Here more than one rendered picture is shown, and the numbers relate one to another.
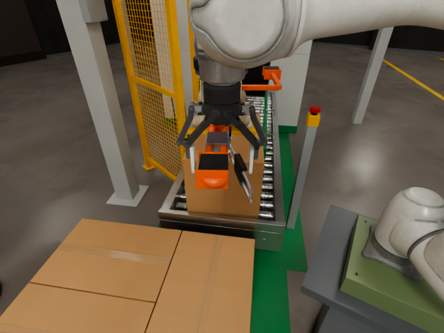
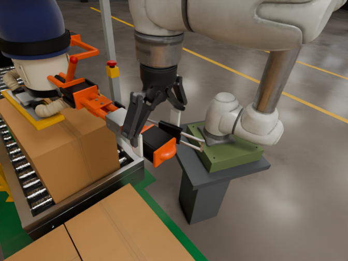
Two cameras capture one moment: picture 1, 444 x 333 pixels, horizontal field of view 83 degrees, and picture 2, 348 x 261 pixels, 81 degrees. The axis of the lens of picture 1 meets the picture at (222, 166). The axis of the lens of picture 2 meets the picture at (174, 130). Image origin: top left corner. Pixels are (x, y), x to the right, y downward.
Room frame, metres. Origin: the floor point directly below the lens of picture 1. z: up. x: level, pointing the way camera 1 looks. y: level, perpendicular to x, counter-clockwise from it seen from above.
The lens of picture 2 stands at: (0.23, 0.30, 1.63)
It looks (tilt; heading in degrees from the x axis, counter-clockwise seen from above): 39 degrees down; 306
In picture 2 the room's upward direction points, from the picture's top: 5 degrees clockwise
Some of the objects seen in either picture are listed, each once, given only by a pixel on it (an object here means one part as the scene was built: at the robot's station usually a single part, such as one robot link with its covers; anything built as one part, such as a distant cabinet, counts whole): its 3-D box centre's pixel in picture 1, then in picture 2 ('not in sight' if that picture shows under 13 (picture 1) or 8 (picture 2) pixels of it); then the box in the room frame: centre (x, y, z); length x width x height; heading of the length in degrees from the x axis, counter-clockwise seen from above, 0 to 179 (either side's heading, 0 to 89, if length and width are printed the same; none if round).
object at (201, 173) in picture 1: (213, 170); (154, 144); (0.49, 0.02, 1.27); 0.08 x 0.07 x 0.05; 179
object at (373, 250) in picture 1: (396, 242); (215, 129); (0.61, -0.64, 0.86); 0.22 x 0.18 x 0.06; 144
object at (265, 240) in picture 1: (220, 234); (96, 200); (0.98, 0.01, 0.48); 0.70 x 0.03 x 0.15; 81
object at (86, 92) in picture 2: not in sight; (80, 92); (0.84, 0.01, 1.27); 0.10 x 0.08 x 0.06; 89
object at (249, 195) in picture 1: (238, 156); (155, 124); (0.55, -0.04, 1.27); 0.31 x 0.03 x 0.05; 11
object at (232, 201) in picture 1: (226, 162); (61, 138); (1.32, -0.03, 0.75); 0.60 x 0.40 x 0.40; 175
